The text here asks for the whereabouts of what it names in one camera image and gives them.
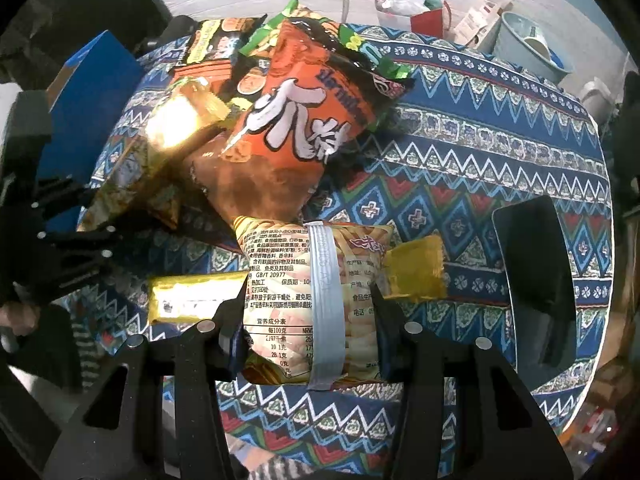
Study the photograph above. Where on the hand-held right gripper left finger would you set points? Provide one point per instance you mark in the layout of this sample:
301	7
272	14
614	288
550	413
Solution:
235	345

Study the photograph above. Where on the small gold foil packet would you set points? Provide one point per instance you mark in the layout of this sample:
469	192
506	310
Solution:
415	270

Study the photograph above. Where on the orange snack packet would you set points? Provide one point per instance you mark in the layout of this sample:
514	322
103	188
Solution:
300	110

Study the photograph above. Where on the blue patterned tablecloth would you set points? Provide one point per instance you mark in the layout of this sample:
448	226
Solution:
450	160

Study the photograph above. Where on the person's left hand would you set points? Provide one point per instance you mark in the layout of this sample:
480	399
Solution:
17	317

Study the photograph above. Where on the red paper bag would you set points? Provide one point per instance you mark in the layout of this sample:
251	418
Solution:
427	21

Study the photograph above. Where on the yellow snack packet grey tape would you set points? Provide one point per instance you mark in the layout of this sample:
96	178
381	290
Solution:
280	270

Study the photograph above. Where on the light blue plastic bucket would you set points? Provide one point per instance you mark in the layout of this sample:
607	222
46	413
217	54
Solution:
520	67

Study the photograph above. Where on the pale yellow snack packet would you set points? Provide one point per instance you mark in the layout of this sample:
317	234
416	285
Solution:
120	190

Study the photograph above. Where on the white electric appliance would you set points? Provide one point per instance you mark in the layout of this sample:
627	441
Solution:
595	95

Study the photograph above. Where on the black rectangular tray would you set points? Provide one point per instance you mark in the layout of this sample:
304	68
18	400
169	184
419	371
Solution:
535	285

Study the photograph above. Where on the brown snack packet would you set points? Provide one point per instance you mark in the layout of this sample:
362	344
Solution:
240	180

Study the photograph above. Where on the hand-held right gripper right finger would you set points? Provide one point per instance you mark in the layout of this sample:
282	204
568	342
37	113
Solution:
382	345

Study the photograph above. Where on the green bean snack packet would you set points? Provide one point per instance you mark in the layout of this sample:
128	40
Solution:
380	67

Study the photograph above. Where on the flattened cardboard packaging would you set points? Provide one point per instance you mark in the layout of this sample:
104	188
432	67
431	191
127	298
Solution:
480	15

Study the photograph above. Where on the gold wrapped snack bar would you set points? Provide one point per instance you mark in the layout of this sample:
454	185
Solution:
185	300

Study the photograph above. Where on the white paper cup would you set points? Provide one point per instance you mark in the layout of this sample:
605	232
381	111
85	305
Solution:
537	45

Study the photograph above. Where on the black yellow snack packet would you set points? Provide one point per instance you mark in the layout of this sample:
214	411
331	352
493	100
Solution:
215	45

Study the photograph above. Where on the blue cardboard box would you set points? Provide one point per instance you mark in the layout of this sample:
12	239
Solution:
90	100

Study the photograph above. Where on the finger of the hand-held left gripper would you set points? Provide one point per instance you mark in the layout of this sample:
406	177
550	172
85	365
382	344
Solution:
85	260
65	200

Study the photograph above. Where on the shiny gold snack packet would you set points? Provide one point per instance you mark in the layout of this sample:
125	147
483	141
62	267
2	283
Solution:
175	120

